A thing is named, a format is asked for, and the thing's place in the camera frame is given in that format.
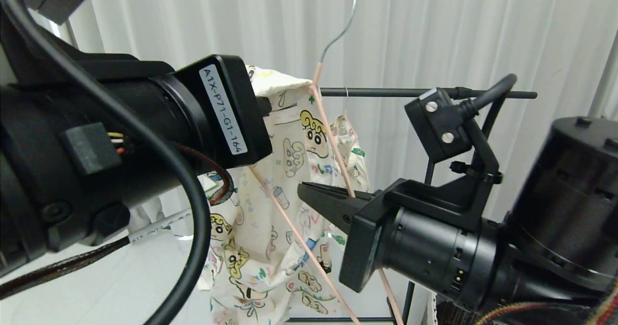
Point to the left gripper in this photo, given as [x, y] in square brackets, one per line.
[193, 117]

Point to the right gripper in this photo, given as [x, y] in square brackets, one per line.
[425, 252]

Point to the cream printed garment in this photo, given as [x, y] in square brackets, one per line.
[270, 194]
[357, 151]

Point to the pink clothes hanger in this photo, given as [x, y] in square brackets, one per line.
[317, 74]
[346, 98]

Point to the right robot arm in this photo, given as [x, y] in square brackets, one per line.
[569, 194]

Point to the black clothes rack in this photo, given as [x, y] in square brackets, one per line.
[386, 92]

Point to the white laundry basket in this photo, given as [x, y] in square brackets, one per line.
[449, 315]

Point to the white curtain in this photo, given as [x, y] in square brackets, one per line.
[434, 25]

